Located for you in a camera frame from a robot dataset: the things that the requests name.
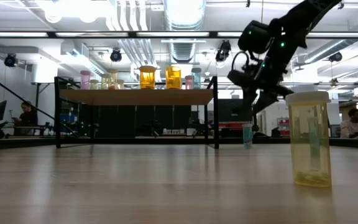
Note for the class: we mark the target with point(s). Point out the black ceiling spotlight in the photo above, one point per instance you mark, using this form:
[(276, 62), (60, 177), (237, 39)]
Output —
[(335, 56), (116, 55), (223, 51), (10, 60)]

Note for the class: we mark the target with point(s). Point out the orange medicine bottle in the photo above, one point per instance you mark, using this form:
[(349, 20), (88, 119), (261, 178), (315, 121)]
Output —
[(173, 79)]

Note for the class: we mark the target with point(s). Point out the clear pale blue medicine bottle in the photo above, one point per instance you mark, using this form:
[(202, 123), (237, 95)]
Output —
[(196, 79)]

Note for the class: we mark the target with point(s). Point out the large black screen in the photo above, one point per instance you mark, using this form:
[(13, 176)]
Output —
[(232, 110)]

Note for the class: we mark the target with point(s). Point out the orange bottle with brown capsules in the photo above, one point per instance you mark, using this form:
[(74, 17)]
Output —
[(147, 79)]

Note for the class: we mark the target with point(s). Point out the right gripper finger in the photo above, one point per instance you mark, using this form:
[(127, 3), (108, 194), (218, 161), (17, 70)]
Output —
[(264, 99), (250, 101)]

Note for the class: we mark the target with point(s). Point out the black overhead frame bar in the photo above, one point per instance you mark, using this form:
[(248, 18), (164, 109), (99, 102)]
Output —
[(51, 34)]

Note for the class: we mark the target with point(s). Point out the yellow bottle with white pills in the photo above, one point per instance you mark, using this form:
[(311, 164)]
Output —
[(309, 149)]

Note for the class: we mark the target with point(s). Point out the salmon pink medicine bottle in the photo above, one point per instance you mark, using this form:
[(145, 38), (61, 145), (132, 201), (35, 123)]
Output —
[(189, 83)]

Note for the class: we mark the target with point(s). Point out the teal bottle with pink pills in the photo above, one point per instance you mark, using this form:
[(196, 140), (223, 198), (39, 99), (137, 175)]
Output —
[(247, 137)]

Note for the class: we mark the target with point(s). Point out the pale green medicine bottle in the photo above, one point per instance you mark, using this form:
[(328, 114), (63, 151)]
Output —
[(105, 82)]

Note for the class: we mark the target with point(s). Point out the red storage bins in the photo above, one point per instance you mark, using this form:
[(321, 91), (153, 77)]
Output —
[(284, 126)]

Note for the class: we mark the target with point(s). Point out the wooden shelf black frame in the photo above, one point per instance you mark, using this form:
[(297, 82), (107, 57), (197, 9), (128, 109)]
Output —
[(135, 97)]

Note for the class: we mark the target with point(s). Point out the silver ventilation duct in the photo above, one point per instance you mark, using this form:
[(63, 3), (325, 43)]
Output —
[(183, 15)]

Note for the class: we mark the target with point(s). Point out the black computer monitor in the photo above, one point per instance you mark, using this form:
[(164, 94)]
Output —
[(0, 110)]

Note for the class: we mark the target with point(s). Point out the person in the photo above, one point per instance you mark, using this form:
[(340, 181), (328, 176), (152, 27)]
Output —
[(26, 116), (351, 126)]

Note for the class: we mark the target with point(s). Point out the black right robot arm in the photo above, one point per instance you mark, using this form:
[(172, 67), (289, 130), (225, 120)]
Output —
[(306, 15)]

